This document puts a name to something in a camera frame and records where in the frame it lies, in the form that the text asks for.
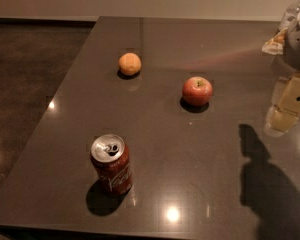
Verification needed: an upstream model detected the red soda can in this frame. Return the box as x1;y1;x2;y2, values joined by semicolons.
90;134;132;196

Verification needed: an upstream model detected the orange fruit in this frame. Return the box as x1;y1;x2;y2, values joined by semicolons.
118;53;141;76

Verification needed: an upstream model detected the snack bag in background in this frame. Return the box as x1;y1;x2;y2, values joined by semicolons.
261;28;287;55

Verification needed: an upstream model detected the red apple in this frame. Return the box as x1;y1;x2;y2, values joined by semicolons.
182;76;213;107

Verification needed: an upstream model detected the clear plastic bottle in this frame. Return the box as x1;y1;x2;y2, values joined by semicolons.
278;0;300;31

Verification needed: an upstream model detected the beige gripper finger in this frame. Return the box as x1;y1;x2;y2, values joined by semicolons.
264;77;287;137
278;71;300;133

